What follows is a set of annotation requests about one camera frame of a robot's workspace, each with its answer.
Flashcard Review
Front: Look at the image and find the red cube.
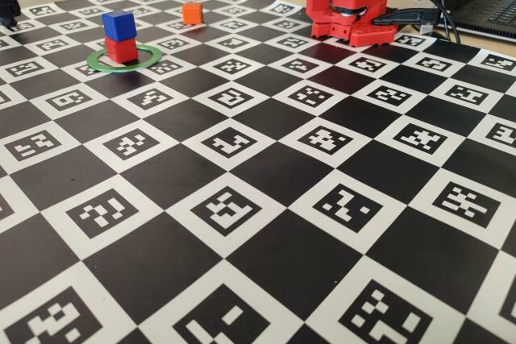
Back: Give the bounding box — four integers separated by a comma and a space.
104, 35, 138, 64

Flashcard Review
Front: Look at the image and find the blue cube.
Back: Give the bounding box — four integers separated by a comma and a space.
101, 10, 136, 42

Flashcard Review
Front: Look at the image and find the orange cube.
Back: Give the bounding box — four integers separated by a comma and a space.
181, 1, 205, 26

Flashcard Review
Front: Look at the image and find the green ring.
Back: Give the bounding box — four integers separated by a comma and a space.
86, 42, 162, 74

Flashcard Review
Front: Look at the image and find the checkerboard marker mat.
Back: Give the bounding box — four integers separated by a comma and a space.
0, 0, 516, 344

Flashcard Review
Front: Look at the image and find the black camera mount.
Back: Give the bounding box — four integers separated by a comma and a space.
0, 0, 22, 32

